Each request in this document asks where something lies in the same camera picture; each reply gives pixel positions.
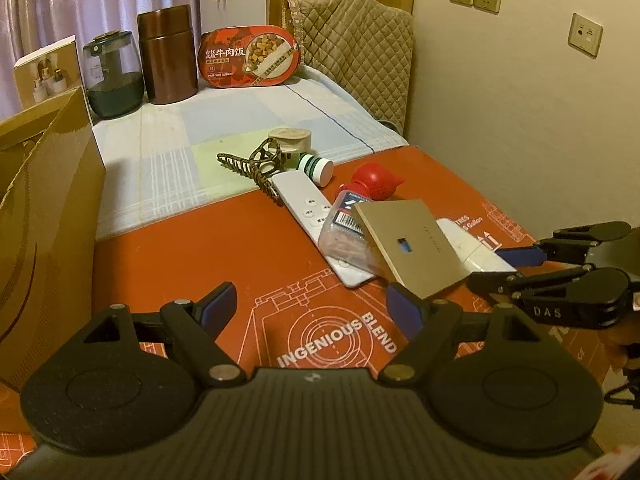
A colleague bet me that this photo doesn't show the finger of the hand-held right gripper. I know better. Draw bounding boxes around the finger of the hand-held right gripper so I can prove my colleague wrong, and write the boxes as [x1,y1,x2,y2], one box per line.
[497,221,633,267]
[466,266,601,306]

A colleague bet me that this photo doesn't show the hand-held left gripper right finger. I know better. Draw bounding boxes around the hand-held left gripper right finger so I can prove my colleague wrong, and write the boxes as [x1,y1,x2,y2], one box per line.
[379,282,551,386]

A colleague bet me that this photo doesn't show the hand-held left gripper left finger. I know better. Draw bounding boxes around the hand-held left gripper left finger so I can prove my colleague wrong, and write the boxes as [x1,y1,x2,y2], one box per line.
[80,282,248,388]

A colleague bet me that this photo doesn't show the plain white remote control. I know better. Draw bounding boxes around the plain white remote control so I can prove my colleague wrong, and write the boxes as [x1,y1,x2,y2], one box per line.
[435,217,521,276]

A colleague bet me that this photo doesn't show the red cartoon figurine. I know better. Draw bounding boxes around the red cartoon figurine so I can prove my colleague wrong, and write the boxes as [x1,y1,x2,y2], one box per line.
[340,162,405,201]

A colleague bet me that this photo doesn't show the brown striped hair claw clip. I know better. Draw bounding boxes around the brown striped hair claw clip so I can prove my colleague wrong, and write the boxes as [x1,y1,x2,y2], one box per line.
[216,137,286,206]

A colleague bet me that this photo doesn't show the brown cardboard box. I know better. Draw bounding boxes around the brown cardboard box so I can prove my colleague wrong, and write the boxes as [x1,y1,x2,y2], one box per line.
[0,86,108,406]

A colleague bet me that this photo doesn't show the orange printed table mat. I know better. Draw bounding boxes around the orange printed table mat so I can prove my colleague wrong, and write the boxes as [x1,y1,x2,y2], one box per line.
[0,145,616,480]

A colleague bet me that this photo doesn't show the flat gold box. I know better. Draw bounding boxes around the flat gold box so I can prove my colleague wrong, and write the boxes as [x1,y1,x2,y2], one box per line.
[352,199,471,301]

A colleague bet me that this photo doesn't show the clear plastic toothpick box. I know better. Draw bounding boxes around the clear plastic toothpick box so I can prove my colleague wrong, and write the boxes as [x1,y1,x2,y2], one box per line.
[317,187,386,273]

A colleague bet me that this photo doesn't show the white remote with round buttons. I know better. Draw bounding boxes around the white remote with round buttons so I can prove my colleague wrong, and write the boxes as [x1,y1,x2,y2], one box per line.
[270,170,376,289]

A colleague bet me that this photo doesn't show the pale checked tablecloth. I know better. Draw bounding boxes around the pale checked tablecloth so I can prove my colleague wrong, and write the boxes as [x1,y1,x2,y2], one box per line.
[92,67,411,241]

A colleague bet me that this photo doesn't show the white bottle with green band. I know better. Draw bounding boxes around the white bottle with green band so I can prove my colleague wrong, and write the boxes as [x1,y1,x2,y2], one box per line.
[295,154,334,188]

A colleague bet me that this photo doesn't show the beige round wooden box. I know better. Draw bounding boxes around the beige round wooden box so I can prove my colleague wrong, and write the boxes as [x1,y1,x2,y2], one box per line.
[267,127,313,157]

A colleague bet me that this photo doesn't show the glass jar with green lid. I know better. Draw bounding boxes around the glass jar with green lid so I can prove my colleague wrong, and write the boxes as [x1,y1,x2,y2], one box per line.
[82,30,147,120]

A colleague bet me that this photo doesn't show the red oval instant rice box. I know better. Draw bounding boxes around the red oval instant rice box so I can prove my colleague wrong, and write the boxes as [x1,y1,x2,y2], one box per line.
[197,25,307,90]

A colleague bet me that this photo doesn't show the brown cylindrical canister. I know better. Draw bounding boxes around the brown cylindrical canister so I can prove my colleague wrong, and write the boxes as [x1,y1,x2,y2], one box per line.
[136,4,199,106]

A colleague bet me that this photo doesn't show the beige quilted cloth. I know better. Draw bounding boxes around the beige quilted cloth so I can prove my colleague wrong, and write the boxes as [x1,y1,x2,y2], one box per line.
[280,0,416,133]

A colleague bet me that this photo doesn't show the white product box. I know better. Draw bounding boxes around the white product box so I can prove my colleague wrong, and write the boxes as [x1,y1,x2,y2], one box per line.
[13,35,83,111]

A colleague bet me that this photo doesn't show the black cable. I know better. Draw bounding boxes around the black cable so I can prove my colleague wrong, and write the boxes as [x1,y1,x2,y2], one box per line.
[602,370,640,406]

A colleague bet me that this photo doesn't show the white wall outlet plate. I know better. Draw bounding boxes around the white wall outlet plate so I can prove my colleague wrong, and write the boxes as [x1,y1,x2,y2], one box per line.
[567,12,603,58]

